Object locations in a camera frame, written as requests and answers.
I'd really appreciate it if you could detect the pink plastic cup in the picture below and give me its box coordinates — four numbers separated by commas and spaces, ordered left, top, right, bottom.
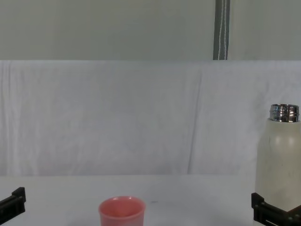
98, 195, 147, 226

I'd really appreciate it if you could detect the white table cloth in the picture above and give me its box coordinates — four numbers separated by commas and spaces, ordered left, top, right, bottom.
0, 174, 301, 226

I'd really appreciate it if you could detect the cream vacuum bottle steel neck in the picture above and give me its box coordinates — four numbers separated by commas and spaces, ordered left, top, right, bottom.
255, 104, 301, 213

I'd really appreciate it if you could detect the white wrinkled backdrop cloth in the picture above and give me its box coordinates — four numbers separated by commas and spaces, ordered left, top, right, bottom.
0, 59, 301, 177

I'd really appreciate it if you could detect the grey striped post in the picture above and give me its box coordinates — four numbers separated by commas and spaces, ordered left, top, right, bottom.
213, 0, 231, 61

